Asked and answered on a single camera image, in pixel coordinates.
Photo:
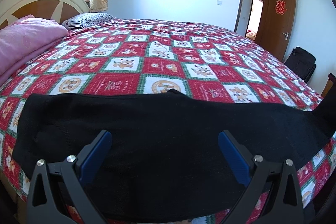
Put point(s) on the red patchwork bedspread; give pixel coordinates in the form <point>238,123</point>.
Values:
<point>122,56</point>

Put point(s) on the brown wooden door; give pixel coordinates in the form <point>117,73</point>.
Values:
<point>269,35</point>

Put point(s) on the black pants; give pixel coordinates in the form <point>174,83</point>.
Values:
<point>165,163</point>

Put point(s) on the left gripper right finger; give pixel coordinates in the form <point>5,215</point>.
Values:
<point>284,201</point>

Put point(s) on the black bag by wall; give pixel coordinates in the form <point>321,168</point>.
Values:
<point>302,63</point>

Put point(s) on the wooden dresser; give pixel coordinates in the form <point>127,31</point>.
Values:
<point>329,84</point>

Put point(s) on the grey striped pillow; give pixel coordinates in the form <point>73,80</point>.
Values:
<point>86,20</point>

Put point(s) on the silver door handle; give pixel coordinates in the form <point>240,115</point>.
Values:
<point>286,35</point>

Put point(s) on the pink folded blanket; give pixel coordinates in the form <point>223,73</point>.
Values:
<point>25,39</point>

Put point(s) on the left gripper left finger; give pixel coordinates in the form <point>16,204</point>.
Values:
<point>76,171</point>

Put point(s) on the red door decoration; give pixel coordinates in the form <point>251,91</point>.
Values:
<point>280,7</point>

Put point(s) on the cream wooden headboard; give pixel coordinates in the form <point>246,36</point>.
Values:
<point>57,10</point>

